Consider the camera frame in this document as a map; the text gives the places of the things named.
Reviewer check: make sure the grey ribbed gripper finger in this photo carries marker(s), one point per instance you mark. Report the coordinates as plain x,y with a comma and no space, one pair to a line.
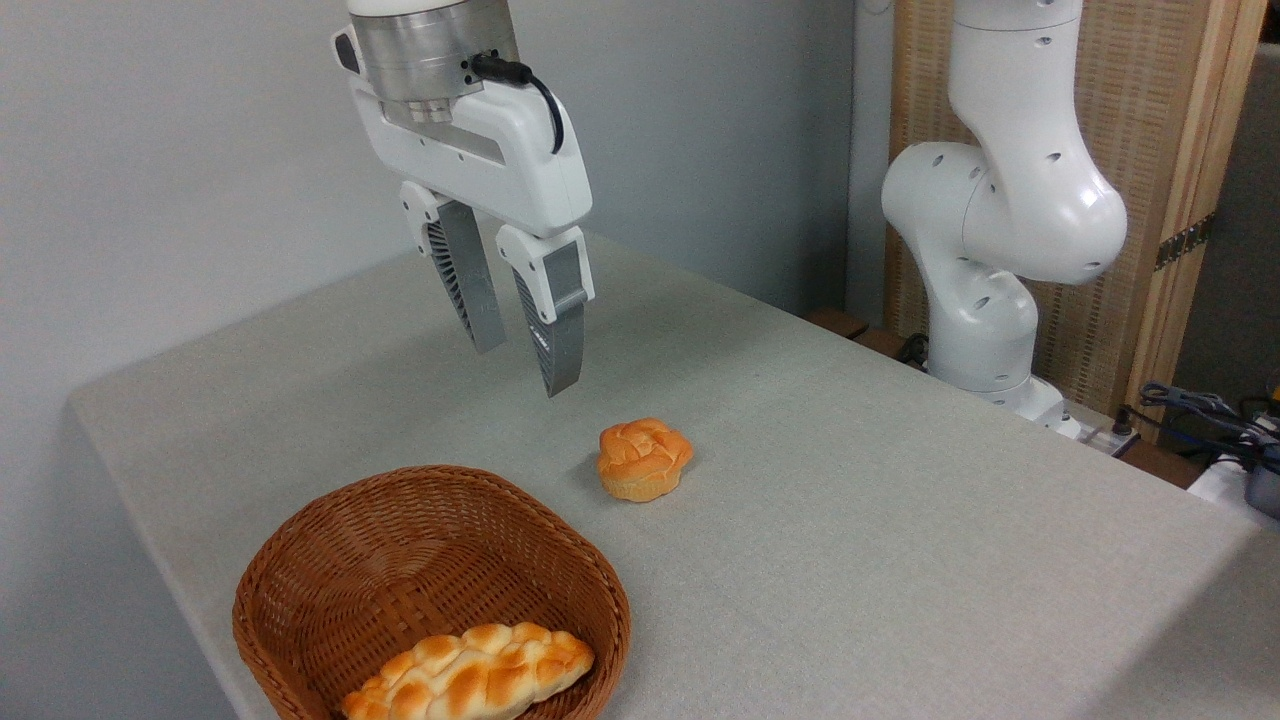
558,330
470,280

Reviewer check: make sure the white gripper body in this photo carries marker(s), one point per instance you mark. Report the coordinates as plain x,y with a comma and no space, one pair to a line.
510,155

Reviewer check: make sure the long braided bread loaf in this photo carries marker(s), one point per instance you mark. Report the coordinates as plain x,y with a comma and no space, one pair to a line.
470,675

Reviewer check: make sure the round knotted bread bun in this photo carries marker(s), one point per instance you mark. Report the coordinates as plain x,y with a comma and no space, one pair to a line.
643,458

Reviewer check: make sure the brown woven wicker basket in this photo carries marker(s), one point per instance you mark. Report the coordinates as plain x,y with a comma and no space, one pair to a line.
400,560

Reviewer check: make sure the grey fabric tablecloth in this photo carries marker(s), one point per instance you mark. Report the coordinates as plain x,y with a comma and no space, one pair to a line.
850,520

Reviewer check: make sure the white connector box with plug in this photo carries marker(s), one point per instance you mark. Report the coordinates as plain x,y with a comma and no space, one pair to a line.
1108,437

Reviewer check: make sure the black metal screen hinge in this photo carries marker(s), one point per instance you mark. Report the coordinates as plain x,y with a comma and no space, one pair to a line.
1185,242

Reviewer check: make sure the woven screen with wooden frame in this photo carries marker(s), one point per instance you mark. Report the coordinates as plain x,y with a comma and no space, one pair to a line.
1140,100

